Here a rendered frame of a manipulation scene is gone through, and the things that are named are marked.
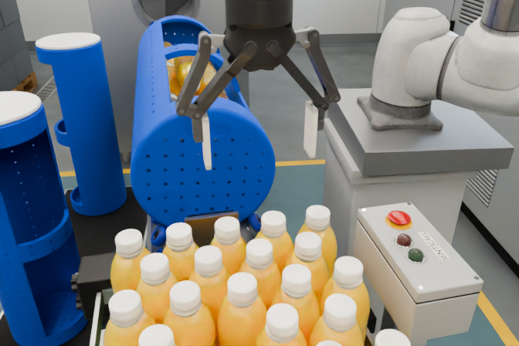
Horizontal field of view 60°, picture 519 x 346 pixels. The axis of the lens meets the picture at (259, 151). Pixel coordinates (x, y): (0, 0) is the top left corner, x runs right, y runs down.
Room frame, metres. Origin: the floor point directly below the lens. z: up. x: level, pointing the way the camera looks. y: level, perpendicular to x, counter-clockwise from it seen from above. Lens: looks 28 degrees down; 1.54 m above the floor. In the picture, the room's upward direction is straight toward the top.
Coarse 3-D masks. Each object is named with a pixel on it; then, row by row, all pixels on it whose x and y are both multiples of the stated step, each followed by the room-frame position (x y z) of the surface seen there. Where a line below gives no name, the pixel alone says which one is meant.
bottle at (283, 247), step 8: (264, 232) 0.58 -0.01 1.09; (280, 232) 0.58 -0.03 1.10; (272, 240) 0.57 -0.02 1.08; (280, 240) 0.57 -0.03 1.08; (288, 240) 0.58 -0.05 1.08; (280, 248) 0.56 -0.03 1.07; (288, 248) 0.57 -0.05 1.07; (280, 256) 0.56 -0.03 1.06; (288, 256) 0.56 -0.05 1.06; (280, 264) 0.55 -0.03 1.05; (280, 272) 0.55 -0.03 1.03
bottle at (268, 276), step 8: (272, 256) 0.52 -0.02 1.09; (248, 264) 0.50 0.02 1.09; (256, 264) 0.50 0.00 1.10; (264, 264) 0.50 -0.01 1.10; (272, 264) 0.51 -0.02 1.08; (248, 272) 0.50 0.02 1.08; (256, 272) 0.50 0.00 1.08; (264, 272) 0.50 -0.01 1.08; (272, 272) 0.50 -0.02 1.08; (256, 280) 0.49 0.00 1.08; (264, 280) 0.49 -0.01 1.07; (272, 280) 0.49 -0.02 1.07; (280, 280) 0.51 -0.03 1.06; (264, 288) 0.49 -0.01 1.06; (272, 288) 0.49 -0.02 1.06; (264, 296) 0.48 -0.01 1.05; (272, 296) 0.49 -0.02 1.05
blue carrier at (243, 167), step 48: (144, 48) 1.36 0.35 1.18; (192, 48) 1.17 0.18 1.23; (144, 96) 0.94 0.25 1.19; (240, 96) 1.15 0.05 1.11; (144, 144) 0.73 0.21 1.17; (192, 144) 0.75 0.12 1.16; (240, 144) 0.77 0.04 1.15; (144, 192) 0.73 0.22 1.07; (192, 192) 0.75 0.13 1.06; (240, 192) 0.77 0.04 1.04
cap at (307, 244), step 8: (304, 232) 0.55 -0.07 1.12; (312, 232) 0.55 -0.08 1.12; (296, 240) 0.53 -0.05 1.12; (304, 240) 0.53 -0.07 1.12; (312, 240) 0.53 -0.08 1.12; (320, 240) 0.53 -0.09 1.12; (296, 248) 0.53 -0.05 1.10; (304, 248) 0.52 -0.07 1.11; (312, 248) 0.51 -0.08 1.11; (320, 248) 0.52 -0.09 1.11; (312, 256) 0.52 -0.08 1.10
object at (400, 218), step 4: (392, 212) 0.61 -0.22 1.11; (396, 212) 0.61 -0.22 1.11; (400, 212) 0.61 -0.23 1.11; (404, 212) 0.61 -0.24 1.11; (388, 216) 0.60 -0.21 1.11; (392, 216) 0.60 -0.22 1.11; (396, 216) 0.60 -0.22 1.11; (400, 216) 0.60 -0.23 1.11; (404, 216) 0.60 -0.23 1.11; (408, 216) 0.60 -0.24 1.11; (392, 220) 0.59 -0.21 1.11; (396, 220) 0.59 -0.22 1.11; (400, 220) 0.59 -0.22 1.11; (404, 220) 0.59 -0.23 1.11; (408, 220) 0.59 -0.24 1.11; (396, 224) 0.59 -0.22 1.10; (400, 224) 0.58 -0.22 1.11; (404, 224) 0.58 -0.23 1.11
